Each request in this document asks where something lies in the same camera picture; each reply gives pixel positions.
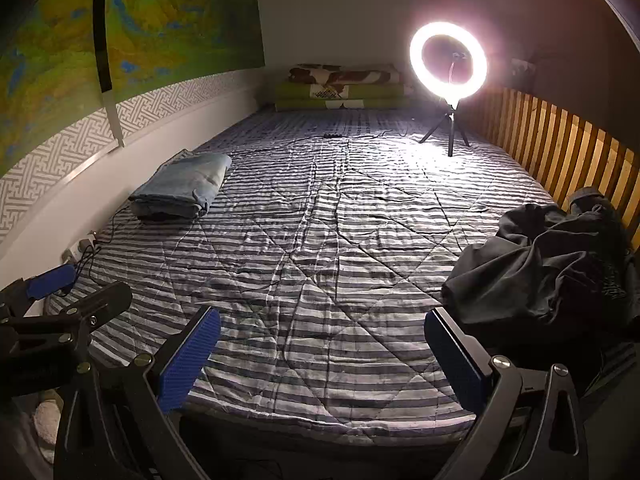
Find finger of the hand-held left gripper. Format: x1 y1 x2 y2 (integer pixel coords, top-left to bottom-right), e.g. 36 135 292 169
0 264 77 318
47 281 134 342

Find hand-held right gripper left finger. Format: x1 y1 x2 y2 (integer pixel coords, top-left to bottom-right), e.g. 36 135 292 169
54 305 222 480

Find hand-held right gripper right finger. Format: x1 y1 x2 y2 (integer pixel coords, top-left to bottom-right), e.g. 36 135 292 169
424 306 589 480

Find black pants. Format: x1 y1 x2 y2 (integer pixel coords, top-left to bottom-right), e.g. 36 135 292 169
441 186 640 332

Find white power strip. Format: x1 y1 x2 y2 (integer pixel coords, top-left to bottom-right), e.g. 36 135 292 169
61 240 88 267

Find white fuzzy object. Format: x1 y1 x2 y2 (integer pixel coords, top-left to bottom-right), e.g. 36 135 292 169
34 392 65 463

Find folded blue jeans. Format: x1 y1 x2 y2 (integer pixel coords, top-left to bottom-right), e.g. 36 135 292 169
129 151 234 222

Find striped quilted blanket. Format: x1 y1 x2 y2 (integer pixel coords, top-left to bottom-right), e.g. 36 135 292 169
45 107 560 448

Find black white hanging strip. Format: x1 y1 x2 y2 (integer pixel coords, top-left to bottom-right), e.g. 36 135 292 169
92 0 126 149

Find green brown patterned folded blanket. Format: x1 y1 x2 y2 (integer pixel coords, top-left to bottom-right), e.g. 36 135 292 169
274 62 406 111

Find wooden slatted bed rail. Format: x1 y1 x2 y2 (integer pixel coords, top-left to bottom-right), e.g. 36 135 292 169
467 85 640 257

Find wall map poster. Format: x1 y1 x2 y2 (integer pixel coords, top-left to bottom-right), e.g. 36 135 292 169
0 0 266 177

